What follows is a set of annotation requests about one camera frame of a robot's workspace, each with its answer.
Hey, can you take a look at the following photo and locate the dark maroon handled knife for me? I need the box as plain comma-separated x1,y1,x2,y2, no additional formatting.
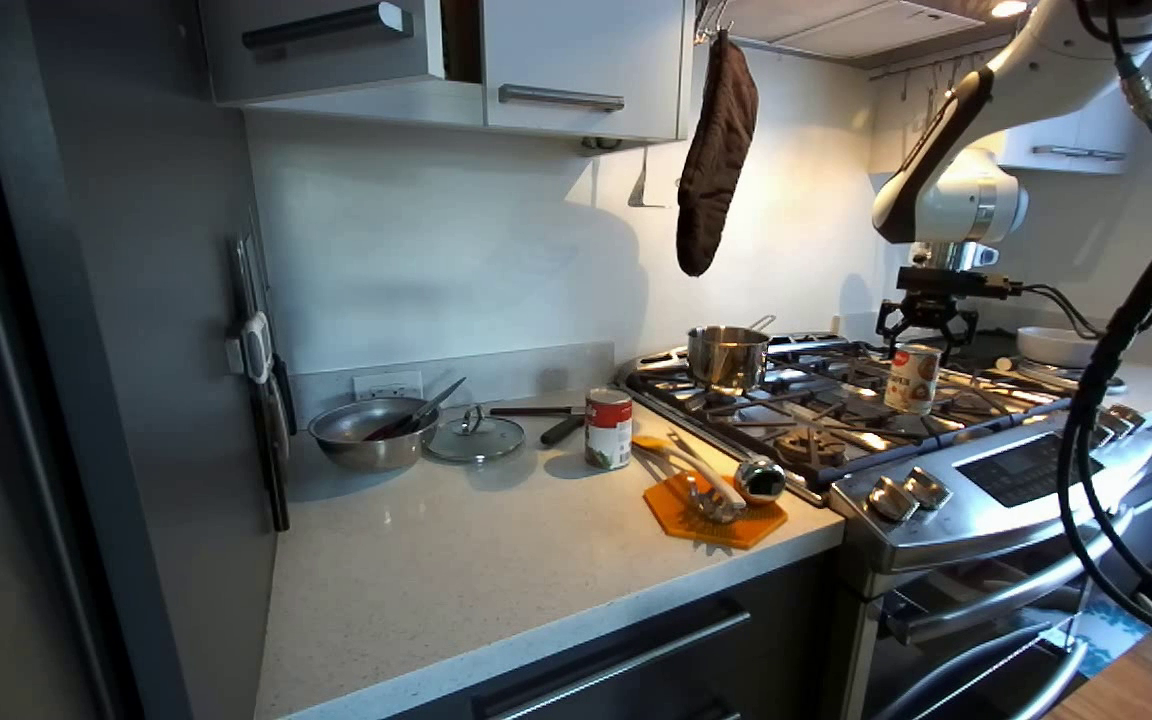
536,409,591,451

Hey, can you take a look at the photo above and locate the grey dish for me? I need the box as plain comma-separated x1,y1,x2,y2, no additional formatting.
1012,325,1105,373

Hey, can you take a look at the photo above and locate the orange silicone trivet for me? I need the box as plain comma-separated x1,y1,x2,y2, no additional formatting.
638,469,792,556

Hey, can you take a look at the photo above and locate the glass pot lid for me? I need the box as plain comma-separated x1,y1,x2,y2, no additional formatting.
420,399,533,469

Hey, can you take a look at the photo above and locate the stainless steel gas range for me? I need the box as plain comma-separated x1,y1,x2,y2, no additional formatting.
613,325,1152,720

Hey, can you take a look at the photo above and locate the silver frying pan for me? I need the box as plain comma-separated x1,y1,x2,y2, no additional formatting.
304,392,443,474

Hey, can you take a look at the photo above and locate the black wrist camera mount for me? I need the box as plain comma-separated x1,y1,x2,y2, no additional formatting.
891,265,1024,300

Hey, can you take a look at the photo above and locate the black handled knife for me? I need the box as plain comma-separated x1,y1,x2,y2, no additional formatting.
483,399,580,419

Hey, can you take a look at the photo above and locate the dark lower cabinet drawer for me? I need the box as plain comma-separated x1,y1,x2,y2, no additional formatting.
373,556,862,720

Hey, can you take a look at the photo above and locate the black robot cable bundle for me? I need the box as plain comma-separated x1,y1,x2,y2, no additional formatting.
1052,0,1152,657

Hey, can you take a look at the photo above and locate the small steel saucepan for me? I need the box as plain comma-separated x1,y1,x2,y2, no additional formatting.
685,319,776,399

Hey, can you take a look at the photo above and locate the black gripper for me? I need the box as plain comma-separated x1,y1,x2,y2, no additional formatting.
872,285,985,353

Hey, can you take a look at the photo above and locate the metal utensil in bowl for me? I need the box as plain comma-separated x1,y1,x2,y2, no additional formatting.
373,373,471,445

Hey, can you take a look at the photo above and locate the brown oven mitt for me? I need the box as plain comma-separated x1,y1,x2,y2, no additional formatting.
671,26,765,285

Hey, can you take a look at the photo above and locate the white upper cabinet beside hood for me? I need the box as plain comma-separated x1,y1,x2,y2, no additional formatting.
866,50,1139,178

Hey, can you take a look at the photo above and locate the range hood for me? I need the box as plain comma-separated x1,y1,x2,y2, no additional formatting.
690,0,1046,70

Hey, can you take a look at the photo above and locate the small steel measuring cup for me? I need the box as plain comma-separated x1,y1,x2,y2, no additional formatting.
664,456,745,526

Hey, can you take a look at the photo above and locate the grey upper cabinet black handle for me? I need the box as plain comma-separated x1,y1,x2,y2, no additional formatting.
191,0,455,106

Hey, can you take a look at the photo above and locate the large steel measuring cup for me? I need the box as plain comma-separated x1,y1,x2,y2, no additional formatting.
678,445,792,506

